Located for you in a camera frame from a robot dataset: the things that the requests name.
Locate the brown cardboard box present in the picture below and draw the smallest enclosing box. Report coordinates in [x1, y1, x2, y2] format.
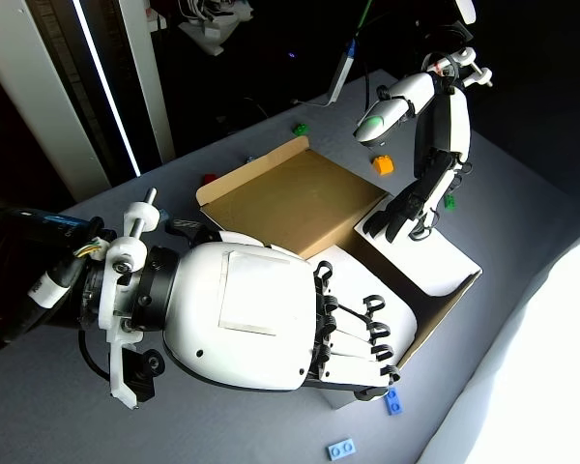
[195, 134, 483, 412]

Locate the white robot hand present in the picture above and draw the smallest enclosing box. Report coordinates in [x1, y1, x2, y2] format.
[352, 72, 474, 244]
[161, 219, 403, 403]

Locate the white light strip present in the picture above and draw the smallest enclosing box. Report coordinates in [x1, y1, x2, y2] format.
[72, 0, 142, 178]

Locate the white plastic clutter pile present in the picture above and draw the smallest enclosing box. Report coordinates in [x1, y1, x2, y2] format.
[177, 0, 253, 58]

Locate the green cable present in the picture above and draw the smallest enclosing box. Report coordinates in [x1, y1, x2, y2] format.
[355, 0, 374, 38]

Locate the wide white frame post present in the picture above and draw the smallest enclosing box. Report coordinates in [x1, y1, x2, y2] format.
[0, 0, 112, 204]

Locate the light blue flat toy brick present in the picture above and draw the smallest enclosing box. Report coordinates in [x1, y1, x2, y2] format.
[326, 438, 358, 460]

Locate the grey table cloth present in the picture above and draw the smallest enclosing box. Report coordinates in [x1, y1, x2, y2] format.
[0, 69, 580, 464]

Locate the white backdrop sheet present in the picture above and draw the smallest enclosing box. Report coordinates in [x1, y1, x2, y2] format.
[415, 226, 580, 464]

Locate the narrow white frame post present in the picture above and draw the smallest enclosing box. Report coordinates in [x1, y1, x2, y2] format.
[118, 0, 178, 165]

